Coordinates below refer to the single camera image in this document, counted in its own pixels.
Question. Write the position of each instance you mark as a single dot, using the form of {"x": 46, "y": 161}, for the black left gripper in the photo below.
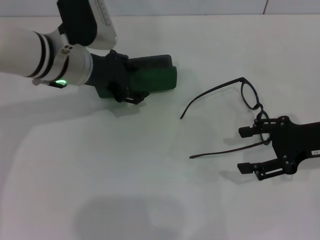
{"x": 110, "y": 72}

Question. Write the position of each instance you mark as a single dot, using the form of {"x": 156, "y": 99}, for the black round-frame glasses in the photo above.
{"x": 242, "y": 79}

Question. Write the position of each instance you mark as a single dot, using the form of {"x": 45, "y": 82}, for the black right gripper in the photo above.
{"x": 290, "y": 140}

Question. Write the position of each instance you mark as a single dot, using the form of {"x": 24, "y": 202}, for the green glasses case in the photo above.
{"x": 155, "y": 80}

